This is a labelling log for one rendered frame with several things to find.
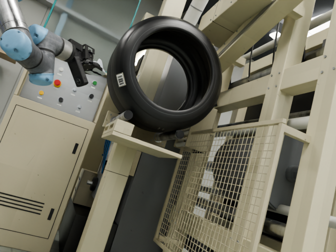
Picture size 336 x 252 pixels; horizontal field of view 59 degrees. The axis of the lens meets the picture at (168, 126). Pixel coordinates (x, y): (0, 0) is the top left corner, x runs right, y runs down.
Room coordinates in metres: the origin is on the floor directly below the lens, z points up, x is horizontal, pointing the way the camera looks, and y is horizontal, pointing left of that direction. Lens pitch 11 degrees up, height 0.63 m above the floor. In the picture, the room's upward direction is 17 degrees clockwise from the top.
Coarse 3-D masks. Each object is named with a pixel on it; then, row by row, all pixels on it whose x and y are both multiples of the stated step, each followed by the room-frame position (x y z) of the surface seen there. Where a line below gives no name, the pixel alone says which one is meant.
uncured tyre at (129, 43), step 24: (144, 24) 1.32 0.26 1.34; (168, 24) 1.35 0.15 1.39; (192, 24) 1.42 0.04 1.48; (120, 48) 1.32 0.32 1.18; (144, 48) 1.61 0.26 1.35; (168, 48) 1.65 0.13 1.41; (192, 48) 1.62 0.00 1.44; (120, 72) 1.32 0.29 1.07; (192, 72) 1.71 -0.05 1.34; (216, 72) 1.45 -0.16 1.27; (120, 96) 1.37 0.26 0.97; (144, 96) 1.35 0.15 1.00; (192, 96) 1.72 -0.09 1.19; (216, 96) 1.48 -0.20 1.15; (144, 120) 1.41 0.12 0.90; (168, 120) 1.40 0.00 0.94; (192, 120) 1.45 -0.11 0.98
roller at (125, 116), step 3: (126, 111) 1.37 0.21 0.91; (129, 111) 1.37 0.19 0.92; (120, 114) 1.45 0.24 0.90; (123, 114) 1.37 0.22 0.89; (126, 114) 1.37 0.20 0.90; (129, 114) 1.37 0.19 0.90; (132, 114) 1.38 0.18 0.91; (114, 117) 1.62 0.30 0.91; (117, 117) 1.51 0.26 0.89; (120, 117) 1.44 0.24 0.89; (123, 117) 1.39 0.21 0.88; (126, 117) 1.37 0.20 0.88; (129, 117) 1.38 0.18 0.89; (111, 120) 1.69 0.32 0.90; (123, 120) 1.45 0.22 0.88; (126, 120) 1.44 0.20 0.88
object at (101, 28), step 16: (64, 0) 1.91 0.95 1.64; (80, 0) 1.94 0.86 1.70; (96, 0) 1.97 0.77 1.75; (112, 0) 2.00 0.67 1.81; (128, 0) 2.03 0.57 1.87; (48, 16) 1.89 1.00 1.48; (64, 16) 1.92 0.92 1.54; (80, 16) 1.95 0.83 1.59; (96, 16) 1.98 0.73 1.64; (112, 16) 2.01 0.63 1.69; (128, 16) 2.05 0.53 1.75; (64, 32) 1.93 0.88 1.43; (80, 32) 1.96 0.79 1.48; (96, 32) 1.99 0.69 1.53; (112, 32) 2.03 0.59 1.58; (96, 48) 2.01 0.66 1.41; (112, 48) 2.04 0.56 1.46
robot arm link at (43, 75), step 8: (40, 48) 0.92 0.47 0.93; (48, 56) 0.93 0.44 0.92; (40, 64) 0.88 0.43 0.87; (48, 64) 0.92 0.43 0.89; (32, 72) 0.91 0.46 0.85; (40, 72) 0.92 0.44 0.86; (48, 72) 0.93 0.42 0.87; (32, 80) 0.93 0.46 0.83; (40, 80) 0.93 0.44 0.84; (48, 80) 0.94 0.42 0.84
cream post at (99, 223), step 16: (176, 0) 1.76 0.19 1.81; (176, 16) 1.77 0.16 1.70; (144, 64) 1.74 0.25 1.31; (160, 64) 1.77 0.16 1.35; (144, 80) 1.75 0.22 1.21; (112, 160) 1.74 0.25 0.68; (128, 160) 1.77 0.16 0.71; (112, 176) 1.75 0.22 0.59; (96, 192) 1.85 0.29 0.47; (112, 192) 1.76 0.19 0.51; (96, 208) 1.74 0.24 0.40; (112, 208) 1.77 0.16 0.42; (96, 224) 1.75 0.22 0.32; (80, 240) 1.82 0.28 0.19; (96, 240) 1.76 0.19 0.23
